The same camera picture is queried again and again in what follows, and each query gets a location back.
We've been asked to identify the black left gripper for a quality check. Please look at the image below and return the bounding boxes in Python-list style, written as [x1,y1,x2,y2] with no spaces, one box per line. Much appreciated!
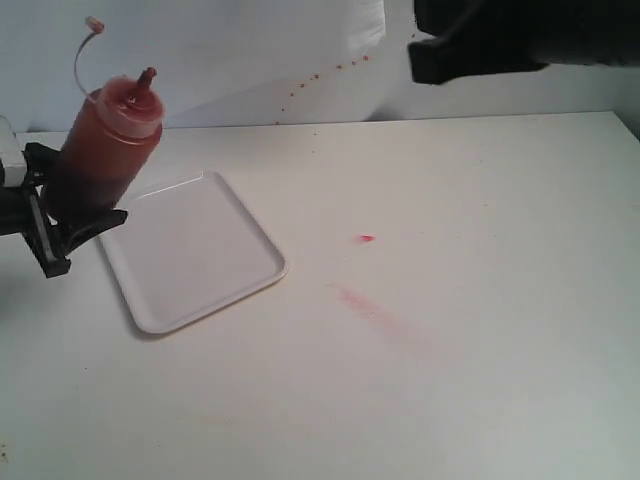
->
[1,142,128,278]

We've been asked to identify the red sauce squeeze bottle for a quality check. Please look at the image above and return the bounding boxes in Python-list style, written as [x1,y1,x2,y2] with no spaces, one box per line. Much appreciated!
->
[40,15,165,226]

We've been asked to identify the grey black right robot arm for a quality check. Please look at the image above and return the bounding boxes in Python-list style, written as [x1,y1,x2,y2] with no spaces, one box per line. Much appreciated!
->
[408,0,639,85]

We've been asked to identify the white rectangular plastic tray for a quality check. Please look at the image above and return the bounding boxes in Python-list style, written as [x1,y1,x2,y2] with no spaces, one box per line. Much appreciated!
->
[100,171,288,335]

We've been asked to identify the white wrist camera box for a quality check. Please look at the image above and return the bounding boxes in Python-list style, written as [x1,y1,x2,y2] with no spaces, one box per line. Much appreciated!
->
[0,116,27,188]

